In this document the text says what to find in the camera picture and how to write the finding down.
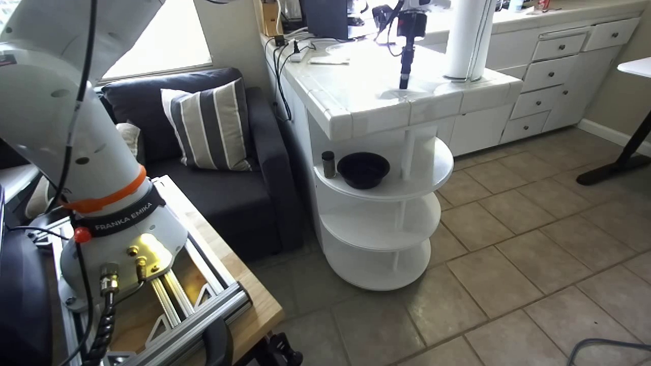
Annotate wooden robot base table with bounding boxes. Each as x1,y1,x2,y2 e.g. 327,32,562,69
109,173,286,366

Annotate dark navy sofa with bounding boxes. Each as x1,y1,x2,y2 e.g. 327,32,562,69
99,67,301,261

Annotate aluminium extrusion frame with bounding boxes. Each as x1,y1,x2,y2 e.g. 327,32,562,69
45,219,251,366

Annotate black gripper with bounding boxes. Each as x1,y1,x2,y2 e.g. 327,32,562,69
397,10,427,90

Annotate black hanging cables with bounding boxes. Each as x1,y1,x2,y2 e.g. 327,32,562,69
270,26,311,124

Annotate black bowl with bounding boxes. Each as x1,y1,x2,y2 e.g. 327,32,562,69
338,152,391,189

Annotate black desk leg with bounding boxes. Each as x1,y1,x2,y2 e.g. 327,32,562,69
577,111,651,185

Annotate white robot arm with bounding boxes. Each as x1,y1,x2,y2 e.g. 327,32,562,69
0,0,304,310

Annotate white drawer cabinet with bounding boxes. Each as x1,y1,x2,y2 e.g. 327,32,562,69
452,16,639,157

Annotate white round shelf unit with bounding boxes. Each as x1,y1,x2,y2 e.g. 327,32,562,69
311,131,454,291

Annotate white paper towel roll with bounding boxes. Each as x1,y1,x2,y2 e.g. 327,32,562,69
443,0,497,82

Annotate small dark cylinder jar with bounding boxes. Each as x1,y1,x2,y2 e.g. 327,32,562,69
322,151,336,179

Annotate striped grey white pillow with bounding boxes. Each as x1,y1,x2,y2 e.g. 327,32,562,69
161,80,251,173

